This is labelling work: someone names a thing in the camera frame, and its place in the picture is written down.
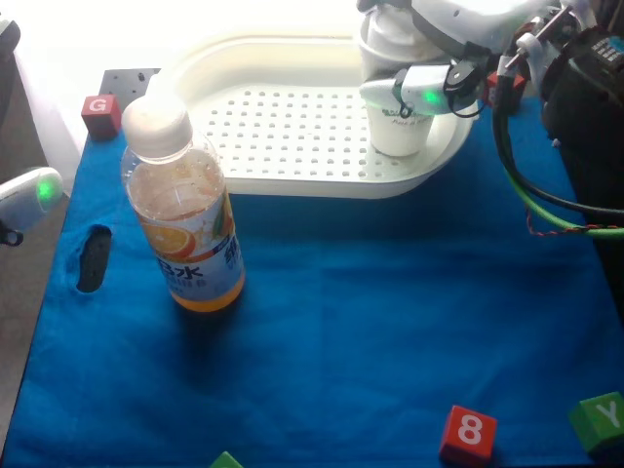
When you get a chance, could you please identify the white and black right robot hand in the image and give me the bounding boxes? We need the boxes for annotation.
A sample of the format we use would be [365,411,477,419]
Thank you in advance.
[357,0,563,120]

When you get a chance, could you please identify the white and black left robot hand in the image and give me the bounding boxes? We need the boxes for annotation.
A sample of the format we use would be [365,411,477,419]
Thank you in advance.
[0,167,65,248]

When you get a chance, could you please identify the white paper cup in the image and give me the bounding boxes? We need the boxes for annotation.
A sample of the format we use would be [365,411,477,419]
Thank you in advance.
[359,9,435,158]

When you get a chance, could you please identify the orange juice bottle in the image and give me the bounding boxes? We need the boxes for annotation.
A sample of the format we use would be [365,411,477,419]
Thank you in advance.
[120,90,247,313]

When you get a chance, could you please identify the white perforated plastic tray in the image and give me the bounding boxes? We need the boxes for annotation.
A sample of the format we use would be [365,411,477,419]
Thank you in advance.
[160,32,477,200]

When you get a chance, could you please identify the red block with dark print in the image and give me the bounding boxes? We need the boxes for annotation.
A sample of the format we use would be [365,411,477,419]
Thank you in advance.
[487,71,529,115]

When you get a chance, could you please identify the red block with letter G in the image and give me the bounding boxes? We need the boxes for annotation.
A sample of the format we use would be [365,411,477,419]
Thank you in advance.
[80,94,123,142]

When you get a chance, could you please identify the grey metal plate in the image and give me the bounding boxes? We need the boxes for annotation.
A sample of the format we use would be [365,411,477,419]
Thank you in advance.
[98,67,163,101]

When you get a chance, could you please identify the blue table cloth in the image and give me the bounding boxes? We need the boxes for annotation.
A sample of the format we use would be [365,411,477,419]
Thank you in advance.
[0,92,624,468]

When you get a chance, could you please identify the plain green block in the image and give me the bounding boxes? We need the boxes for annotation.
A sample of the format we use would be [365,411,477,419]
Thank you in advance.
[209,450,245,468]

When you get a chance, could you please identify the red block with number 8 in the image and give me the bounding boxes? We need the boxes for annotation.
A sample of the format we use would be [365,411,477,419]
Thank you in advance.
[438,404,499,465]

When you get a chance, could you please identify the green block with letter Y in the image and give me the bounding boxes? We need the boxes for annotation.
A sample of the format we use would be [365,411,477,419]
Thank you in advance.
[566,391,624,455]

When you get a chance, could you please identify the black cable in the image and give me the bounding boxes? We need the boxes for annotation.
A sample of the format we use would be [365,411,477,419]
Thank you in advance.
[490,92,624,217]

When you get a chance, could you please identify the red twisted wire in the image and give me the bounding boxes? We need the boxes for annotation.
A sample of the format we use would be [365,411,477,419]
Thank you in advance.
[524,204,624,240]

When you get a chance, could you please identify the green cable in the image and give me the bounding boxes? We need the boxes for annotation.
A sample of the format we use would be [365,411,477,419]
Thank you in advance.
[504,145,624,241]

